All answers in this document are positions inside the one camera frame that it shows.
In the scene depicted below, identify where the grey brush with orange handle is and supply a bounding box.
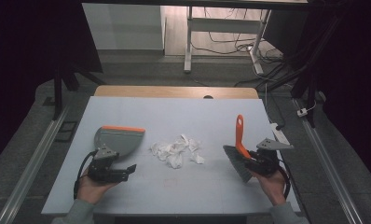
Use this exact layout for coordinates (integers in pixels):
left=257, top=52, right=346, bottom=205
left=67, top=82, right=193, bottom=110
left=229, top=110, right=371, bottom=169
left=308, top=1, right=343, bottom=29
left=222, top=114, right=254, bottom=184

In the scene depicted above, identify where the tangle of floor cables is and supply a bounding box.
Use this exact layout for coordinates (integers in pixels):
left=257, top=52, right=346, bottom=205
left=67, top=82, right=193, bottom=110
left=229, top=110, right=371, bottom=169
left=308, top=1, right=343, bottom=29
left=191, top=7, right=296, bottom=89

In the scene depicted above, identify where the black metal stand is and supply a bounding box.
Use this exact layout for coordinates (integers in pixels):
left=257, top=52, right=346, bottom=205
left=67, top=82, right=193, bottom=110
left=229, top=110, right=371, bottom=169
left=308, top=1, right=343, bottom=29
left=260, top=12, right=346, bottom=129
left=51, top=60, right=107, bottom=121

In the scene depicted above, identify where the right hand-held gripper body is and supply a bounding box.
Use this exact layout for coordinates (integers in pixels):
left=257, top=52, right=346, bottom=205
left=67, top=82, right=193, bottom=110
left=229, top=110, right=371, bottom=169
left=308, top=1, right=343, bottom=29
left=245, top=137, right=295, bottom=177

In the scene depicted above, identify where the person's right hand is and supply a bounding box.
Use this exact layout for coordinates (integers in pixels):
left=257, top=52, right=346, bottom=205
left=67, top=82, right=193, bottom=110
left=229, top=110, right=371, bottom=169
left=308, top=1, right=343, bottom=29
left=251, top=168, right=288, bottom=207

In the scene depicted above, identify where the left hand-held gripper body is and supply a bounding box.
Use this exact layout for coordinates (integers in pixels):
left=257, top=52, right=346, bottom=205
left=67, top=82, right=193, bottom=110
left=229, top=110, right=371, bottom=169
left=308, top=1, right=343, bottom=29
left=87, top=145, right=119, bottom=183

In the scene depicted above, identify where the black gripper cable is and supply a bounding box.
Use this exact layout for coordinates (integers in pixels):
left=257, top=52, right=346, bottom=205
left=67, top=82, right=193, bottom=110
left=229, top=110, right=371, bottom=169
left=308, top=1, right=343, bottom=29
left=73, top=150, right=98, bottom=201
left=277, top=159, right=292, bottom=201

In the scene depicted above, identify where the person's left hand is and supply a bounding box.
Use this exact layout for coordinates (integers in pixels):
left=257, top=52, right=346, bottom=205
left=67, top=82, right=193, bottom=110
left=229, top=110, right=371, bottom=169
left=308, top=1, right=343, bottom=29
left=76, top=169, right=119, bottom=205

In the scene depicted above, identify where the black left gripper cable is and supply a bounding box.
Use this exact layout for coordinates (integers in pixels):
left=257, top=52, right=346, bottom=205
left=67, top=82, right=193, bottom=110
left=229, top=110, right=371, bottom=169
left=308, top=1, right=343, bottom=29
left=73, top=150, right=98, bottom=201

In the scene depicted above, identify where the white cabinet panel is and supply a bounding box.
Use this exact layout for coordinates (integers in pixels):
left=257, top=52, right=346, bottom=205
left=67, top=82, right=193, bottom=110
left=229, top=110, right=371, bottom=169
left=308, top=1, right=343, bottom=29
left=81, top=3, right=167, bottom=51

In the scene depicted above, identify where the black plug with cable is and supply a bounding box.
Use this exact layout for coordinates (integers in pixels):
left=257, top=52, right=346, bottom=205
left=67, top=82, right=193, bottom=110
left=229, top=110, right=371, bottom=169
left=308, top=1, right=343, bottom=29
left=264, top=83, right=286, bottom=132

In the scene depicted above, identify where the grey dustpan with orange lip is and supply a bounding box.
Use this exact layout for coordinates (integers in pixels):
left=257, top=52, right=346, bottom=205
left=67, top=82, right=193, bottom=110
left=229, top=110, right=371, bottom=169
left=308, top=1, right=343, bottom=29
left=93, top=125, right=146, bottom=157

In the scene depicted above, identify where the dark curtain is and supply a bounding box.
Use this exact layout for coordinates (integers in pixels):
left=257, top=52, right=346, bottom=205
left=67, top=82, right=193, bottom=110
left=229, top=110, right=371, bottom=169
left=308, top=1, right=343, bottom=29
left=264, top=0, right=371, bottom=181
left=0, top=0, right=103, bottom=171

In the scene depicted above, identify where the white power strip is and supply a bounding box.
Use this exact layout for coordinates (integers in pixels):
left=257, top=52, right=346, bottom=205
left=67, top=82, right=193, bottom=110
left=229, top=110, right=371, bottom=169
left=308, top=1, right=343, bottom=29
left=269, top=122, right=291, bottom=148

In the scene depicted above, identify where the white desk frame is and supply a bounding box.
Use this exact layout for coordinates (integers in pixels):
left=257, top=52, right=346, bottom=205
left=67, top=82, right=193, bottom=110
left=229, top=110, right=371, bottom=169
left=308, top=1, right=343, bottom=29
left=183, top=5, right=272, bottom=76

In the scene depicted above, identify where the pile of white tissues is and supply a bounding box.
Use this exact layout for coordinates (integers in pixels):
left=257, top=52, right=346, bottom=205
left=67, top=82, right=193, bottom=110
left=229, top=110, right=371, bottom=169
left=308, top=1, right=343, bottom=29
left=149, top=133, right=206, bottom=170

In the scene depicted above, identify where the black floor plate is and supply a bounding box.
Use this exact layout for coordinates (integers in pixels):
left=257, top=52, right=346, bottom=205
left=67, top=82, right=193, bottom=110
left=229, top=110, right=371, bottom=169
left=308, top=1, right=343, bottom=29
left=54, top=120, right=79, bottom=144

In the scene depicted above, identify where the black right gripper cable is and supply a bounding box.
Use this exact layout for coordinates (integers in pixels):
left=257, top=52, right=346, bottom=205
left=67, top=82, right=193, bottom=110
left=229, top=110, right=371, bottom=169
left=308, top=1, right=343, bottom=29
left=277, top=159, right=292, bottom=201

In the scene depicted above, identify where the metal floor rail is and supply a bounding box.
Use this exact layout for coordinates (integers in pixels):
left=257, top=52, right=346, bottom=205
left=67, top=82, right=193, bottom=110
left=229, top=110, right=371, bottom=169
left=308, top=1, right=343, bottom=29
left=293, top=98, right=364, bottom=224
left=0, top=105, right=70, bottom=224

